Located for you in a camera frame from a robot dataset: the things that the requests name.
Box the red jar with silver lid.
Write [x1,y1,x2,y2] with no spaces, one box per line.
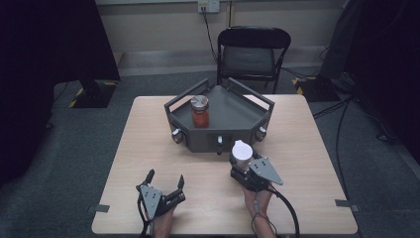
[189,94,211,129]

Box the dark grey corner rack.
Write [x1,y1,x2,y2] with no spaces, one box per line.
[163,76,275,155]

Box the person's left hand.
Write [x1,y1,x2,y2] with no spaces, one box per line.
[152,207,176,231]

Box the black folding chair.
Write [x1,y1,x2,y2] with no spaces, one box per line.
[216,26,292,95]

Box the grey tape strip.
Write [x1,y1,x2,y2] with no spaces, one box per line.
[87,203,111,213]
[334,198,362,213]

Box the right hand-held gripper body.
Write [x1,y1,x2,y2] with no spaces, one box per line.
[230,156,284,193]

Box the white wall outlet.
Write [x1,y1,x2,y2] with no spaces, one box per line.
[197,0,221,14]

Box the thick black gripper cable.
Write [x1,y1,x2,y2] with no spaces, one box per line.
[266,185,301,238]

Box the person's right hand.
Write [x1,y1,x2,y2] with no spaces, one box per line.
[242,184,274,219]

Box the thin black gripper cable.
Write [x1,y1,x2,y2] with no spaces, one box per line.
[136,193,151,238]

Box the white-capped clear jar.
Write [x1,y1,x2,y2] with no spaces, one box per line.
[231,139,255,173]

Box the black stand base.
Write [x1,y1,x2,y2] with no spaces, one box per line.
[68,78,119,109]
[291,75,341,103]

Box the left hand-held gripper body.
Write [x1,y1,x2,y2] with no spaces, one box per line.
[136,183,186,221]

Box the black floor cable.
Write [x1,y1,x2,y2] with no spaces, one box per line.
[312,98,352,120]
[336,96,355,200]

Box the black wall outlet cable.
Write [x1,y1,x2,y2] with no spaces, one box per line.
[201,7,220,64]

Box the dark curtain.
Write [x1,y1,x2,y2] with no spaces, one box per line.
[318,0,420,164]
[0,0,122,187]

